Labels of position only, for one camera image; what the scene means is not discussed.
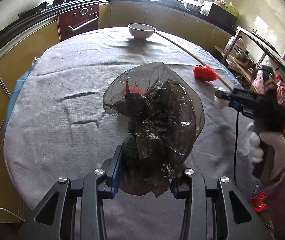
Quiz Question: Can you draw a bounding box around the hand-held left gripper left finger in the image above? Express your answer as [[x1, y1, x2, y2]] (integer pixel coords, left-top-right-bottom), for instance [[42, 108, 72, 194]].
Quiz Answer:
[[20, 145, 123, 240]]

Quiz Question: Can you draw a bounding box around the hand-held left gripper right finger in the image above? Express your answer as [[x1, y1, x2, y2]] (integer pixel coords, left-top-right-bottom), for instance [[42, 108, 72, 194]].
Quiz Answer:
[[170, 169, 273, 240]]

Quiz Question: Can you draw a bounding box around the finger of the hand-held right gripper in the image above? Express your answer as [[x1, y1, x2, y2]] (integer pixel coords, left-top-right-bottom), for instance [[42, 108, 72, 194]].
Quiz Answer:
[[214, 88, 240, 102], [226, 100, 250, 117]]

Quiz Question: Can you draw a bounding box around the dark transparent plastic bag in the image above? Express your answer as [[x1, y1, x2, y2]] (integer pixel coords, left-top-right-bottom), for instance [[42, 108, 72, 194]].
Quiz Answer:
[[103, 62, 205, 197]]

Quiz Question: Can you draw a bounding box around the person's right hand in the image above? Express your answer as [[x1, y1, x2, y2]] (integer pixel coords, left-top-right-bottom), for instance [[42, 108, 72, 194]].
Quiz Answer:
[[247, 121, 285, 178]]

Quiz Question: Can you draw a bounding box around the red crumpled plastic bag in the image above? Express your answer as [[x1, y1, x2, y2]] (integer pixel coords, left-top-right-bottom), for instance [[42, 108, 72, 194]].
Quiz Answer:
[[193, 64, 218, 82]]

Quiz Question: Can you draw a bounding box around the pink plastic bag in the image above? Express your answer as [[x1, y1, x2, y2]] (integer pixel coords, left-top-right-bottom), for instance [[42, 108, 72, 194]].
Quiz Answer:
[[252, 69, 285, 103]]

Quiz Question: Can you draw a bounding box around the stainless steel pot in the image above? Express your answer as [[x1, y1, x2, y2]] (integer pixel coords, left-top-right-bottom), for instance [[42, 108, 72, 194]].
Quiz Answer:
[[234, 49, 256, 69]]

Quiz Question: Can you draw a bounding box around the long thin stick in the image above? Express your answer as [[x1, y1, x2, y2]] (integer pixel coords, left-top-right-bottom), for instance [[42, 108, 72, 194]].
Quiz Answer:
[[155, 31, 234, 90]]

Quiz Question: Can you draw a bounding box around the metal storage rack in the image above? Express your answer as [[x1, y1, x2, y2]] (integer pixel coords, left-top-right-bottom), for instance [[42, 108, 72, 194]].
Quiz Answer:
[[221, 26, 285, 110]]

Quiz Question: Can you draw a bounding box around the grey tablecloth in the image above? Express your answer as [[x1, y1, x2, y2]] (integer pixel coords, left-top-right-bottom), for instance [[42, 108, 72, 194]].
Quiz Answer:
[[4, 26, 260, 240]]

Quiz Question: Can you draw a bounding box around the microwave oven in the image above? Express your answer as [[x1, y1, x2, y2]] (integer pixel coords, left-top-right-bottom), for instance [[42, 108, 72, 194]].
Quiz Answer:
[[199, 1, 238, 28]]

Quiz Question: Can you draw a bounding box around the red plastic basket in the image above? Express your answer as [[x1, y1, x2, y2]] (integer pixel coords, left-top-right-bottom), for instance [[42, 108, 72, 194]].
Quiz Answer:
[[249, 191, 269, 213]]

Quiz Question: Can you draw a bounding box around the green box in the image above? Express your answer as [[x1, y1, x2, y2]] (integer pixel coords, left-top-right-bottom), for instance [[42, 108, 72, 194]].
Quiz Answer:
[[214, 0, 240, 15]]

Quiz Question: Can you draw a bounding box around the metal tray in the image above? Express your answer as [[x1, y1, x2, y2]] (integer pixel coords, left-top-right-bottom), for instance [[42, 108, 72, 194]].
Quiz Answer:
[[179, 0, 204, 12]]

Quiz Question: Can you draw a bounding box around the white bowl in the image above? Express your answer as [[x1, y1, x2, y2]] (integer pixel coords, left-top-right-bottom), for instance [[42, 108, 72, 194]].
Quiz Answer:
[[128, 23, 156, 40]]

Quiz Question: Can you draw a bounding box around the blue under cloth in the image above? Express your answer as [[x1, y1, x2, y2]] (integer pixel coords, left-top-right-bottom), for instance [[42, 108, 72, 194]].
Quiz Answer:
[[4, 66, 33, 130]]

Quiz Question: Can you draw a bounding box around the maroon oven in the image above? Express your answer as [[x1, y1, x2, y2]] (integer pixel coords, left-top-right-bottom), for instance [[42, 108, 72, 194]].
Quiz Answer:
[[58, 4, 100, 42]]

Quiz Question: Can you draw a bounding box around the black gas stove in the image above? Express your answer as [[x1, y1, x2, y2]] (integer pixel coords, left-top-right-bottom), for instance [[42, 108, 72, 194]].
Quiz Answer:
[[19, 0, 79, 18]]

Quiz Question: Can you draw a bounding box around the black cable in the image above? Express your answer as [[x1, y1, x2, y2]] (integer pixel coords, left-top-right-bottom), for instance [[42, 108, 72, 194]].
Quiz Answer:
[[232, 111, 240, 188]]

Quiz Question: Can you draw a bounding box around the white cable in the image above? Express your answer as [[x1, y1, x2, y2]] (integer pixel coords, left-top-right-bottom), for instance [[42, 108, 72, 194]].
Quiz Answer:
[[0, 204, 25, 223]]

